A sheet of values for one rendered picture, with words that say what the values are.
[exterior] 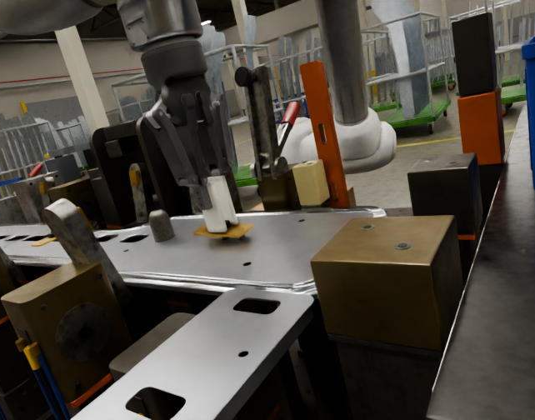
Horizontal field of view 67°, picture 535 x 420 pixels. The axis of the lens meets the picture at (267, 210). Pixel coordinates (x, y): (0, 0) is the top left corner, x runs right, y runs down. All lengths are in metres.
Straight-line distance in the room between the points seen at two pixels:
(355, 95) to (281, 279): 0.85
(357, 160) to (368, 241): 1.01
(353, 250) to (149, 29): 0.34
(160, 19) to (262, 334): 0.35
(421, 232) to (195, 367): 0.19
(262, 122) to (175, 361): 0.42
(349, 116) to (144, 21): 0.82
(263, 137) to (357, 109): 0.60
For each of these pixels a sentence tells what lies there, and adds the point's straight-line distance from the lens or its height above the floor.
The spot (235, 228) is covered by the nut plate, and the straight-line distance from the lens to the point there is 0.55.
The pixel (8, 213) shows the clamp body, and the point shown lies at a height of 1.01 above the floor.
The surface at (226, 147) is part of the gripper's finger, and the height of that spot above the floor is 1.12.
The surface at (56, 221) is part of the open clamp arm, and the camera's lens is 0.47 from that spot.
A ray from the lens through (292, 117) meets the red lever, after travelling 0.71.
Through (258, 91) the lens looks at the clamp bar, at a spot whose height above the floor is 1.18.
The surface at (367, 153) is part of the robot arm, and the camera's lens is 1.28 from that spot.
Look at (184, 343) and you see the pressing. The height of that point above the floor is 1.00.
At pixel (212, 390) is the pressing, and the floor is 1.00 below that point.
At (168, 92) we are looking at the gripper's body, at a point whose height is 1.20.
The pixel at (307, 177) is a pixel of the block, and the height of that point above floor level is 1.05.
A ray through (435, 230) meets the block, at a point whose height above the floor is 1.06.
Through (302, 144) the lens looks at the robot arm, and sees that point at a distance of 1.31.
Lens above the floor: 1.17
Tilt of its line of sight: 15 degrees down
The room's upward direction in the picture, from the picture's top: 14 degrees counter-clockwise
